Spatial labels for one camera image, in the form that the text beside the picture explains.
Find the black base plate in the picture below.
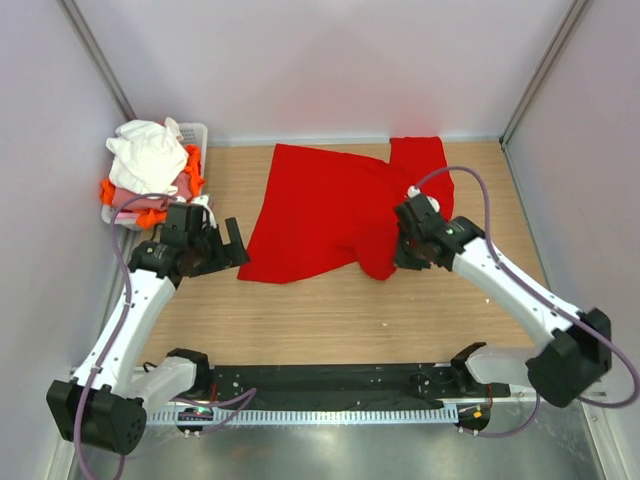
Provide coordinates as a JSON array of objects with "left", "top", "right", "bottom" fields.
[{"left": 193, "top": 363, "right": 510, "bottom": 412}]

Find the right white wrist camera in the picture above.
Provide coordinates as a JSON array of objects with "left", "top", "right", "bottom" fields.
[{"left": 407, "top": 186, "right": 440, "bottom": 212}]

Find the white laundry basket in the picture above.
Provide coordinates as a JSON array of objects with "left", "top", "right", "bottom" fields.
[{"left": 100, "top": 117, "right": 207, "bottom": 231}]

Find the white t-shirt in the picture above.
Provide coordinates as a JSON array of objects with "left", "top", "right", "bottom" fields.
[{"left": 106, "top": 117, "right": 188, "bottom": 195}]

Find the orange t-shirt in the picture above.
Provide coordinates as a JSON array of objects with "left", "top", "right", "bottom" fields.
[{"left": 100, "top": 145, "right": 206, "bottom": 230}]

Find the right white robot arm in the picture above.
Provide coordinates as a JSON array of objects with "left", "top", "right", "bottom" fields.
[{"left": 394, "top": 188, "right": 612, "bottom": 408}]

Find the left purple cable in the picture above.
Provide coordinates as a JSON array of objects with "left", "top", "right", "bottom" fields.
[{"left": 72, "top": 193, "right": 259, "bottom": 480}]

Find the white slotted cable duct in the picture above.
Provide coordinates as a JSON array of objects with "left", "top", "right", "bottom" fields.
[{"left": 147, "top": 404, "right": 459, "bottom": 427}]

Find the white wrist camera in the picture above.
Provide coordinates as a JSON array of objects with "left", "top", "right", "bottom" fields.
[
  {"left": 191, "top": 194, "right": 217, "bottom": 228},
  {"left": 407, "top": 186, "right": 440, "bottom": 212}
]

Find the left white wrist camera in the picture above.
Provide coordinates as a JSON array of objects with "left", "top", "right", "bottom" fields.
[{"left": 191, "top": 194, "right": 217, "bottom": 228}]

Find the red t-shirt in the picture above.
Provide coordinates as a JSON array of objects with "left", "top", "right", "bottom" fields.
[{"left": 237, "top": 137, "right": 447, "bottom": 284}]

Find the pink t-shirt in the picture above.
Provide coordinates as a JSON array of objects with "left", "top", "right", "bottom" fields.
[{"left": 111, "top": 172, "right": 193, "bottom": 212}]

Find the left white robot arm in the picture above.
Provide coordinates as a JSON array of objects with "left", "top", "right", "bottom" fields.
[{"left": 46, "top": 202, "right": 249, "bottom": 456}]

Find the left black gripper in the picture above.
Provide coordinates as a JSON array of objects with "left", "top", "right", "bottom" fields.
[{"left": 188, "top": 217, "right": 249, "bottom": 277}]

